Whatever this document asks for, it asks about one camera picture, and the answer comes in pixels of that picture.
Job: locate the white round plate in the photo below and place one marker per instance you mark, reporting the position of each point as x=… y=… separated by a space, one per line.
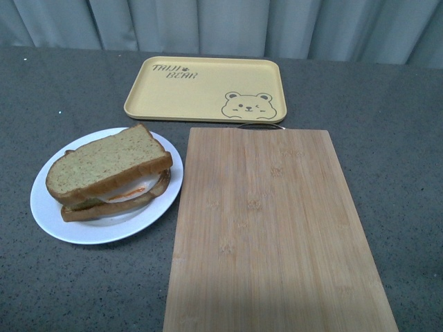
x=46 y=210

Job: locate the bread slice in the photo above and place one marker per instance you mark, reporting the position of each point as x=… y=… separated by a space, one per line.
x=102 y=166
x=94 y=208

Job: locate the bamboo cutting board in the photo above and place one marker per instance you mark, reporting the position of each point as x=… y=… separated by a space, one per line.
x=268 y=238

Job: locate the fried egg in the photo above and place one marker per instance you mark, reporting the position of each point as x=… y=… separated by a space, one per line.
x=131 y=190

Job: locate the yellow bear tray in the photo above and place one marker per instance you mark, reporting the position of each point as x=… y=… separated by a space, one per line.
x=205 y=89

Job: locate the grey curtain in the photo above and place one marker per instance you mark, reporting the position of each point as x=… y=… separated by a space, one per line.
x=387 y=32

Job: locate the metal cutting board handle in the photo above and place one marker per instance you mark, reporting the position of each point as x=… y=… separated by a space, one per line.
x=260 y=126

